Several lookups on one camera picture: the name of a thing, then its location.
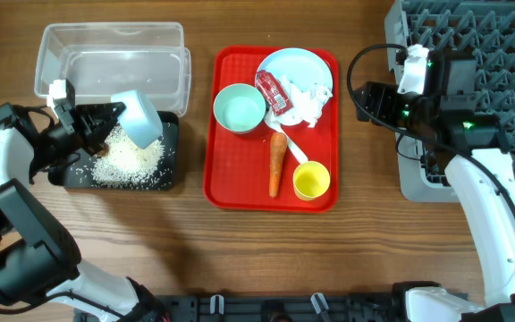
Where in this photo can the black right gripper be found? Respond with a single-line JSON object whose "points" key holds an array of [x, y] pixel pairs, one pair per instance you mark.
{"points": [[384, 94]]}

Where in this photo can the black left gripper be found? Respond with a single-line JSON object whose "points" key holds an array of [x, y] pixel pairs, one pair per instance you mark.
{"points": [[85, 114]]}

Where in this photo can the light blue bowl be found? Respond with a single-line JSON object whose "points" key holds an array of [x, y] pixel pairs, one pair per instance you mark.
{"points": [[139, 119]]}

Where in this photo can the white tissue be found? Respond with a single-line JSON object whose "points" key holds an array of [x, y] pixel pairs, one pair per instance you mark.
{"points": [[307, 105]]}

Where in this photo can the yellow cup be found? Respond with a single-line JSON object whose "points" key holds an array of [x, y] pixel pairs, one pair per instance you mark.
{"points": [[311, 180]]}

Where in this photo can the red snack wrapper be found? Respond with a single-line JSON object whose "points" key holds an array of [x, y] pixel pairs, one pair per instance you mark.
{"points": [[273, 93]]}

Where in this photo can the orange carrot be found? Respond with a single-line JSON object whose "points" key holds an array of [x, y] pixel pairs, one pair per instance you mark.
{"points": [[278, 146]]}

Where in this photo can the green bowl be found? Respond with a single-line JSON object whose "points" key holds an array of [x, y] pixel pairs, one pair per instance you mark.
{"points": [[239, 108]]}

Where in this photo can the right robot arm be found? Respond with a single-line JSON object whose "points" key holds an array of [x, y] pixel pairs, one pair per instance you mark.
{"points": [[435, 103]]}

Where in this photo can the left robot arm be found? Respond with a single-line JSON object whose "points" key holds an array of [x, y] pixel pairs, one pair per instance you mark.
{"points": [[40, 262]]}

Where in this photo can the black waste tray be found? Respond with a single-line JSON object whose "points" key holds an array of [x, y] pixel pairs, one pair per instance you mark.
{"points": [[78, 173]]}

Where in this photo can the grey dishwasher rack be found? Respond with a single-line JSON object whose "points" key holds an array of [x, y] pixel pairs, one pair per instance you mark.
{"points": [[484, 29]]}

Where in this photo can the brown food scrap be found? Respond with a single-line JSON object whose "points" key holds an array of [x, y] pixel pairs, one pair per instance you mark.
{"points": [[104, 149]]}

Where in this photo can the white rice pile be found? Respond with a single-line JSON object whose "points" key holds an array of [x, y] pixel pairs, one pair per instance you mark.
{"points": [[124, 163]]}

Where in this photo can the clear plastic bin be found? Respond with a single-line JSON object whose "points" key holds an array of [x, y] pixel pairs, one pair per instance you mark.
{"points": [[101, 59]]}

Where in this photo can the light blue plate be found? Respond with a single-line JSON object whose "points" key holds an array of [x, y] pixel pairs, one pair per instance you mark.
{"points": [[300, 66]]}

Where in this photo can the white plastic spoon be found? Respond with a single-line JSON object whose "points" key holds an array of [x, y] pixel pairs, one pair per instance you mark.
{"points": [[300, 156]]}

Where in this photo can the red plastic tray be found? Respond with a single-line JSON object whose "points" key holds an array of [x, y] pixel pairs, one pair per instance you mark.
{"points": [[237, 166]]}

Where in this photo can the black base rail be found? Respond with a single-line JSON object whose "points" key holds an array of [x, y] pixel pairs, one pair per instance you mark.
{"points": [[355, 307]]}

